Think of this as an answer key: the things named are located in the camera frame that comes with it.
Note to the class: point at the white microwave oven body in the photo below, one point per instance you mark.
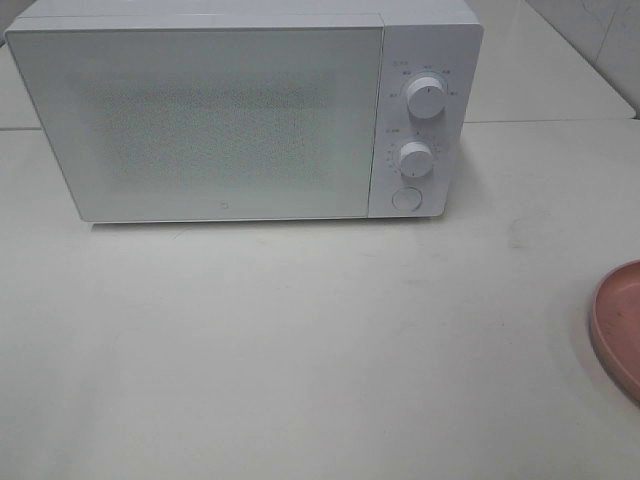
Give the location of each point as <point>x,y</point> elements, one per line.
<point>441,37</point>

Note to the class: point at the round white door button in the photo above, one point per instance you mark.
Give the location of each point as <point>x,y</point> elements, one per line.
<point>407,199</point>

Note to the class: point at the pink round plate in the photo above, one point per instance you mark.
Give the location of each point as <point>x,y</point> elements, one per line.
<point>614,327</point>

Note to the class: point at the lower white round knob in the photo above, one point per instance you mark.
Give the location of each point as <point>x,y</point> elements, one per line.
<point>415,159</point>

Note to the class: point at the white microwave door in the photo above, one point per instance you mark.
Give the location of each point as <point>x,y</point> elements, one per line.
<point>186,125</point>

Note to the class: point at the white round knob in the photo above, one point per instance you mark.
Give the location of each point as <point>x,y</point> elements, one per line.
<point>425,96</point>
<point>415,159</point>

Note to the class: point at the upper white round knob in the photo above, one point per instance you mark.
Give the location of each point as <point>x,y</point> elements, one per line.
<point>425,96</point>

